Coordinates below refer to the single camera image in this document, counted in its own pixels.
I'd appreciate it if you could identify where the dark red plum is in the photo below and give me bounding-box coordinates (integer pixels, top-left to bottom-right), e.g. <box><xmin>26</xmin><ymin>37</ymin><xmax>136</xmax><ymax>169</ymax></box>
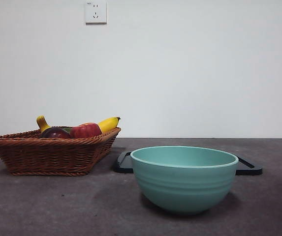
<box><xmin>38</xmin><ymin>127</ymin><xmax>71</xmax><ymax>139</ymax></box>

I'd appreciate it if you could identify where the black rectangular tray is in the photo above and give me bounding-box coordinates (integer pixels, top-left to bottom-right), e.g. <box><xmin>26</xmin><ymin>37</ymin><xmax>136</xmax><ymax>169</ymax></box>
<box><xmin>113</xmin><ymin>150</ymin><xmax>263</xmax><ymax>176</ymax></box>

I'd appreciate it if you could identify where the brown wicker basket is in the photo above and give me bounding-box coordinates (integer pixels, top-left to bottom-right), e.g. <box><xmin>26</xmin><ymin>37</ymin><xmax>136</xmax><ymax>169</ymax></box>
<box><xmin>0</xmin><ymin>126</ymin><xmax>122</xmax><ymax>177</ymax></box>

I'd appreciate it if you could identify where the yellow banana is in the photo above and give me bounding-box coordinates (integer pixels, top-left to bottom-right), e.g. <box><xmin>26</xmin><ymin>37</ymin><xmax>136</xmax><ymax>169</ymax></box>
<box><xmin>36</xmin><ymin>115</ymin><xmax>121</xmax><ymax>135</ymax></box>

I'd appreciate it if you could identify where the white wall socket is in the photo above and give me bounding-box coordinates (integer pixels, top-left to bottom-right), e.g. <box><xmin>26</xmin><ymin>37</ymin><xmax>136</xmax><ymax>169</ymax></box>
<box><xmin>85</xmin><ymin>1</ymin><xmax>107</xmax><ymax>25</ymax></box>

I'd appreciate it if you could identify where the red bell pepper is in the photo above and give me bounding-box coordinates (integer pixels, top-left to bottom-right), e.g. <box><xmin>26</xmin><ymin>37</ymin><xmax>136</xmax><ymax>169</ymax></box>
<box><xmin>69</xmin><ymin>122</ymin><xmax>103</xmax><ymax>139</ymax></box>

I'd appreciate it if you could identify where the teal ribbed bowl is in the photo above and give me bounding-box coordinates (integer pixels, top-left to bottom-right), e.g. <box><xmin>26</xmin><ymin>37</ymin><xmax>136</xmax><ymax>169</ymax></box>
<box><xmin>130</xmin><ymin>146</ymin><xmax>239</xmax><ymax>216</ymax></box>

